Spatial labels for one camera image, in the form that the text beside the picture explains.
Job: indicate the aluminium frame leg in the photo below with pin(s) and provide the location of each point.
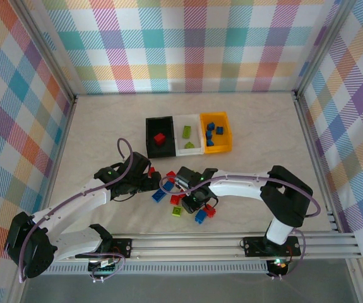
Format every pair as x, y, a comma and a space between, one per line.
18, 284
356, 281

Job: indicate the orange plastic bin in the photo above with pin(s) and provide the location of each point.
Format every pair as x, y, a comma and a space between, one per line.
223, 142

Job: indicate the black plastic bin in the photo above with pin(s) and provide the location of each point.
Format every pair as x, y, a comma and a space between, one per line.
160, 154

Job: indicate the long red lego brick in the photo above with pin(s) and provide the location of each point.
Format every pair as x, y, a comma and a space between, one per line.
182, 195

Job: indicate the small red lego brick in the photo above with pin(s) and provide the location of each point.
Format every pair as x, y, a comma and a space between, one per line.
151, 171

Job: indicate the long blue lego brick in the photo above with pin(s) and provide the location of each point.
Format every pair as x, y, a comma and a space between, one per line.
158, 195

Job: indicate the long green lego brick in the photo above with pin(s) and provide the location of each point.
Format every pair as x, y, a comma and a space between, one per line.
186, 131

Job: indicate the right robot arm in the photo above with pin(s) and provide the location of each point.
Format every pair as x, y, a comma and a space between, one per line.
241, 187

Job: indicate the white plastic bin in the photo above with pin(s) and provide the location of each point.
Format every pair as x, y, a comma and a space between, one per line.
187, 152

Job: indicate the circuit board with green light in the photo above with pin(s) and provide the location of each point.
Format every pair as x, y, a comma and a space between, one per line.
277, 264

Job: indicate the aluminium side rail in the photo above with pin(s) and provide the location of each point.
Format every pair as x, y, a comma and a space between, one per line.
313, 151
62, 142

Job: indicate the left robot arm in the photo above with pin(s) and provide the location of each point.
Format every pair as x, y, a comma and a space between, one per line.
74, 205

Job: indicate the green terminal circuit board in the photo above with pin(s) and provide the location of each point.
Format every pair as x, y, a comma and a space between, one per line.
102, 269

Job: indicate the aluminium frame post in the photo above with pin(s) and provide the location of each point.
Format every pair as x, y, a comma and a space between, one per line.
50, 47
321, 47

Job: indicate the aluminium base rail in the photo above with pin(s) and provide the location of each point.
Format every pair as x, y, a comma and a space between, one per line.
184, 246

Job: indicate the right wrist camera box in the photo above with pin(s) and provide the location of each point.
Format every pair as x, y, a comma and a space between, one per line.
182, 181

